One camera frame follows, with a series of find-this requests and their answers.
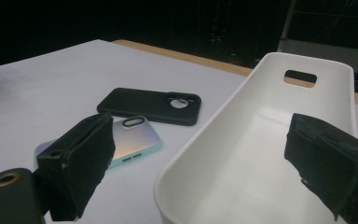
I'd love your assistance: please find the black phone case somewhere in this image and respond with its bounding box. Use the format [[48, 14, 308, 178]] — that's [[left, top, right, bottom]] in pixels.
[[96, 87, 202, 127]]

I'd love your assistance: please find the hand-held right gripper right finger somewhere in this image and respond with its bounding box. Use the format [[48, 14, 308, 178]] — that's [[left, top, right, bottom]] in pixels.
[[283, 113, 358, 224]]

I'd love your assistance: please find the white plastic basket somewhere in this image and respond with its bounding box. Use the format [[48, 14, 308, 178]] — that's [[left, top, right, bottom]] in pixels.
[[153, 51, 358, 224]]

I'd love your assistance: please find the iridescent phone case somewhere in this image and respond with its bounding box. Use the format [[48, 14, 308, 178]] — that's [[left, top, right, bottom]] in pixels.
[[33, 115, 164, 171]]

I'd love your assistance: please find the white metal stand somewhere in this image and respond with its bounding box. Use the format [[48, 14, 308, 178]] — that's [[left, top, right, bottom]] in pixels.
[[278, 0, 358, 52]]

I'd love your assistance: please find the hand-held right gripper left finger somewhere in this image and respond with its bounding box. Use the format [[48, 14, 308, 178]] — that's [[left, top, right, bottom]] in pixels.
[[36, 112, 117, 222]]

